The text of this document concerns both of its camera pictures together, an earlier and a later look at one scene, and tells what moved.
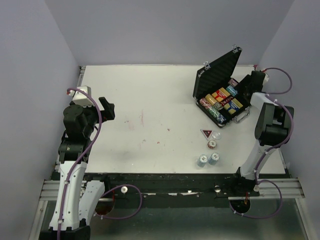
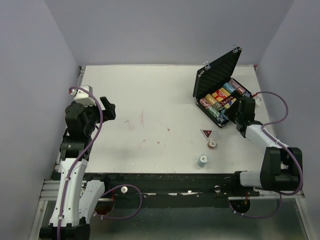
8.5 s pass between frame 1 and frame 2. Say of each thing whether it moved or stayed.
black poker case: stayed
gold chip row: stayed
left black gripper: stayed
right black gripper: moved
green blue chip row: stayed
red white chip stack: stayed
